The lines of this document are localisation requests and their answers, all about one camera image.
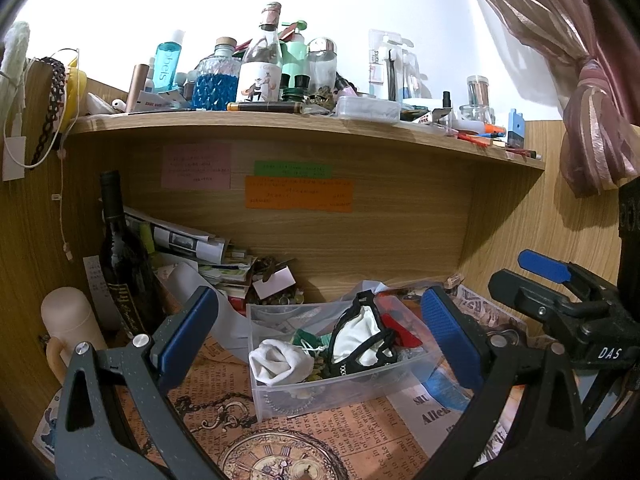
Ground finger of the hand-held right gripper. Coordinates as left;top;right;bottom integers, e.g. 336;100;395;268
487;268;587;342
517;248;609;302

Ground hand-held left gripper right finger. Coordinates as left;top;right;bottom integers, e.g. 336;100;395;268
420;286;586;480

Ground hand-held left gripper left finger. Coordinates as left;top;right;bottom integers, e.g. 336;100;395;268
54;285;226;480

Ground red cloth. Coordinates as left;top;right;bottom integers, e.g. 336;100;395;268
375;310;424;349

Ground black-trimmed white fabric mask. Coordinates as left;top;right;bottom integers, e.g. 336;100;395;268
322;291;402;377

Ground white cloth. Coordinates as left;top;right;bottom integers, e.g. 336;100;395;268
249;339;316;387

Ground clear plastic storage box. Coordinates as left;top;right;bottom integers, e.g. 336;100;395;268
246;294;444;422

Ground green knitted cloth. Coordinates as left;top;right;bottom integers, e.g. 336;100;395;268
294;329;331;357

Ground floral patterned cloth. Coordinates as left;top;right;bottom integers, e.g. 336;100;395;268
299;360;327;382

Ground white plastic sheet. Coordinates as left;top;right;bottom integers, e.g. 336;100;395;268
167;262;251;352

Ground blue paper sheet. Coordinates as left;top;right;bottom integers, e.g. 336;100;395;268
425;365;477;417

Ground stack of booklets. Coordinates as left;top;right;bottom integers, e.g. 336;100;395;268
200;245;259;302

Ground rolled newspapers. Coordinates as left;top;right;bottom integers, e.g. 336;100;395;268
122;205;233;267

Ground dark wine bottle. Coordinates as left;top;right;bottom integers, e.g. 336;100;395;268
98;170;167;337

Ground white card tag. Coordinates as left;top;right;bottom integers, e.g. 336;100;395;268
252;267;296;301

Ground white paper receipt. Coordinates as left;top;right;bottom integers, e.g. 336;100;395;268
82;255;124;332

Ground pile of small trinkets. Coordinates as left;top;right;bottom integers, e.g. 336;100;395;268
250;256;307;307

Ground beige flask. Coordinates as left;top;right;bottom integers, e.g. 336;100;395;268
40;286;109;387

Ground blue plastic box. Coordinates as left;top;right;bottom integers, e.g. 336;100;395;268
506;108;526;146

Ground pink striped curtain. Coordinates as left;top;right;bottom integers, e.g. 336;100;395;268
460;0;640;198

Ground vintage printed paper mat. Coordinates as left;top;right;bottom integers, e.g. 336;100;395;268
32;285;532;480

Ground pink sticky note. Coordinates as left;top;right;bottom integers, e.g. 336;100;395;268
161;143;232;190

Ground glass jar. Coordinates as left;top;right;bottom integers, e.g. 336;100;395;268
459;104;494;127

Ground orange sticky note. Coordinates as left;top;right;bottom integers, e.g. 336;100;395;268
244;176;354;212

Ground clear tube of brown sticks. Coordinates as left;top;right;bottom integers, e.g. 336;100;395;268
466;75;490;109

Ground green sticky note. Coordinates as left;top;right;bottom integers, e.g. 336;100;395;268
253;160;333;178

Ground white small carton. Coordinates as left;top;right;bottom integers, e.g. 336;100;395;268
137;90;186;110

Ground wooden shelf board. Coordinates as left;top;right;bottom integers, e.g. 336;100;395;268
65;109;547;172

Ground clear plastic lidded case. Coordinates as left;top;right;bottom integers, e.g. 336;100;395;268
336;96;402;122

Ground brown pen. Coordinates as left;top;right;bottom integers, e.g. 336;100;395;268
227;101;304;113

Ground white hanging tag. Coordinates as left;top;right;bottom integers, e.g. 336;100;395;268
2;136;27;181

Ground rose gold tube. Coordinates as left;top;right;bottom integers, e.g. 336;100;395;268
125;63;151;114

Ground textured glass bottle blue liquid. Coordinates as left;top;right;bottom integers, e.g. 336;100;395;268
192;36;244;112

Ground clear blister pack of tools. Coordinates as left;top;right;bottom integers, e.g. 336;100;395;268
369;29;417;101

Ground brown lace headband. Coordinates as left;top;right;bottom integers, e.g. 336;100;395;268
30;57;69;167

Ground yellow hanging item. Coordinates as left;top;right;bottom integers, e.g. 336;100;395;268
62;57;89;129

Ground clear bottle blue liquid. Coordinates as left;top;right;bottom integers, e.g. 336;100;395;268
150;30;187;94

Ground tall clear bottle illustrated label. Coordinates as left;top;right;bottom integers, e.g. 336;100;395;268
236;2;284;104

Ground clear bottle silver cap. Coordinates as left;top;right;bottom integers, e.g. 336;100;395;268
306;37;339;94

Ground mint green pump bottle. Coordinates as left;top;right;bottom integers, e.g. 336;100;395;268
280;21;310;91

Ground white fluffy headband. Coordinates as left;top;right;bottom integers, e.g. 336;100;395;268
0;21;32;112

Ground white cord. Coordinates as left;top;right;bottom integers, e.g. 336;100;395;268
52;135;74;262

